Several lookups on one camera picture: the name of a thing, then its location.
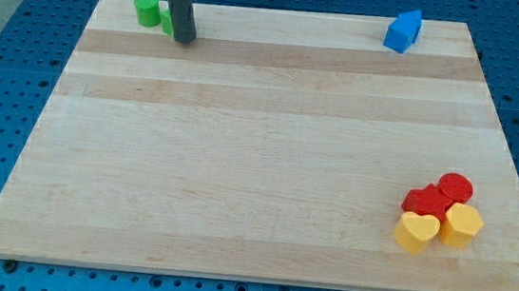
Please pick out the light wooden board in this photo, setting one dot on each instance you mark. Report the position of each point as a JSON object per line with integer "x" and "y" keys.
{"x": 277, "y": 148}

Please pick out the dark grey cylindrical pointer rod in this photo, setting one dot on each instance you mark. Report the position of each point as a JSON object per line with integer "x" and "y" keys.
{"x": 182, "y": 19}

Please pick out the green block behind rod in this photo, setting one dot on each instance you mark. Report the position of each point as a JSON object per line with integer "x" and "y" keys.
{"x": 166, "y": 22}

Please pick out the green cylinder block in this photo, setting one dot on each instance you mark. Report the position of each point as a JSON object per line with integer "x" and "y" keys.
{"x": 148, "y": 12}

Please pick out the yellow heart block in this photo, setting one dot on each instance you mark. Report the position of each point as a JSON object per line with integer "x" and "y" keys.
{"x": 414, "y": 232}

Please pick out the red star block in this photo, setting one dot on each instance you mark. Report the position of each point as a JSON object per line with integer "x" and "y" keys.
{"x": 427, "y": 201}

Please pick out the blue house-shaped block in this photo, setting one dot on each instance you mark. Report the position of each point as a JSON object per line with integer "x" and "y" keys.
{"x": 403, "y": 32}

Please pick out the red cylinder block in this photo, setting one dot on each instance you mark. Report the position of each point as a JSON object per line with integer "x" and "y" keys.
{"x": 456, "y": 187}

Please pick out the yellow hexagon block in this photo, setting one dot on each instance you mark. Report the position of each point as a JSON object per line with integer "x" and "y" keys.
{"x": 461, "y": 225}

